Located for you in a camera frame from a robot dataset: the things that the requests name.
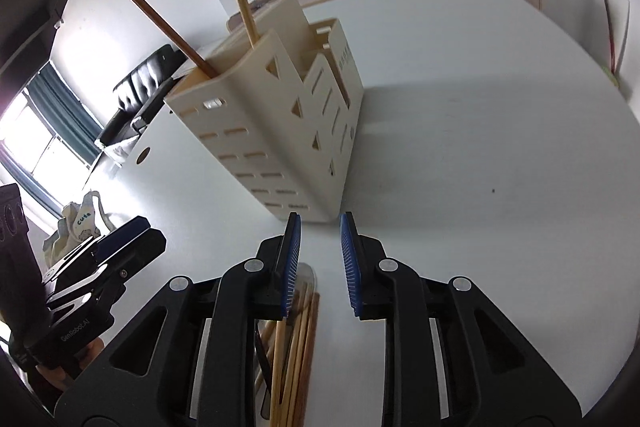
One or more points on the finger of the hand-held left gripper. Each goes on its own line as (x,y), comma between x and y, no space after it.
(125,232)
(142,252)

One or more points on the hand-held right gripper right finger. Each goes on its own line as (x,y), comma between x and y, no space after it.
(350,267)

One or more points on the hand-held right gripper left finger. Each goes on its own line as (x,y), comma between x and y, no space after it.
(292,257)

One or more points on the cream plastic utensil holder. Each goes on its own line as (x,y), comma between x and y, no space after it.
(260,107)

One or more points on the dark brown wooden chopstick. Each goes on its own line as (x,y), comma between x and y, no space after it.
(170,32)

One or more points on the person's left hand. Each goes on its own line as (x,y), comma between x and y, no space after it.
(52,377)

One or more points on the clear plastic spoon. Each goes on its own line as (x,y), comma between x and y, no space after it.
(307,277)

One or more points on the white tote bag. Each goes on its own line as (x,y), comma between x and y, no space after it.
(80,222)

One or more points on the window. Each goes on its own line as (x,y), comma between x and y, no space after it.
(25,142)

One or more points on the teal curtain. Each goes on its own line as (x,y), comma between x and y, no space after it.
(65,102)

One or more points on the black leather sofa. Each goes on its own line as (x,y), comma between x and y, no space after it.
(140,82)

